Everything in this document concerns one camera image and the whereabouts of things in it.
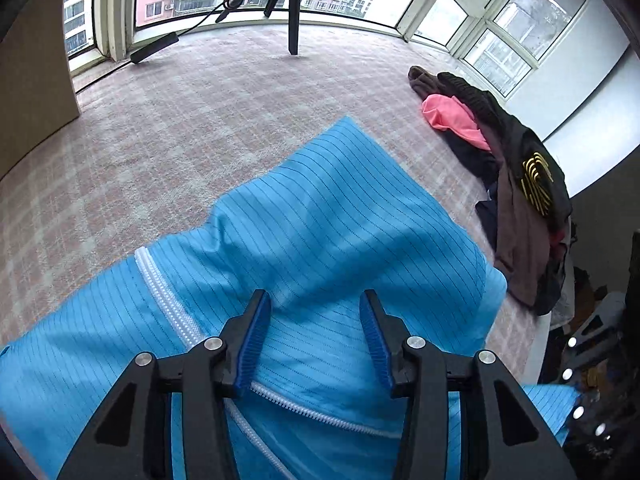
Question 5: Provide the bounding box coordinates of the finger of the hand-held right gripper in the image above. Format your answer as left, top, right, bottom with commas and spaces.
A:
560, 332, 588, 386
570, 402, 613, 441

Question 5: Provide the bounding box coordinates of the mauve garment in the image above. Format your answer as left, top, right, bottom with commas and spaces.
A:
492, 162, 561, 311

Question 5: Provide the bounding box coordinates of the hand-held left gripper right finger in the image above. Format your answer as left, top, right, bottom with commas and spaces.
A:
359, 289, 571, 480

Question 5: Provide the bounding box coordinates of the brown garment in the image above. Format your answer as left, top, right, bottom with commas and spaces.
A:
407, 65, 441, 98

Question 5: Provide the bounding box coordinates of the blue striped jacket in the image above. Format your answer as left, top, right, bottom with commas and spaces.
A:
0, 116, 583, 480

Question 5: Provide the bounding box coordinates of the black tripod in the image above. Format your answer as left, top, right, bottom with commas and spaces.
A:
264, 0, 304, 56

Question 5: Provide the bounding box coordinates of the white framed bay window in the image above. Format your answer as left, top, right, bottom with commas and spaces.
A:
62, 0, 596, 98

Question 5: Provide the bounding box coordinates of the black inline cable controller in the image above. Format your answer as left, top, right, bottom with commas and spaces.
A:
130, 31, 180, 65

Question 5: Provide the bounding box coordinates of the black garment with yellow print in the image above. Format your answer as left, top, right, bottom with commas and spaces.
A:
492, 110, 574, 233

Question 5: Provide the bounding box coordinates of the pink garment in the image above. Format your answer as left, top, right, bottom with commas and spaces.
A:
421, 94, 493, 152

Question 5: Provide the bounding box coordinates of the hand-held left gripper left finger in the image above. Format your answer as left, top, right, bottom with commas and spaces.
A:
57, 289, 272, 480

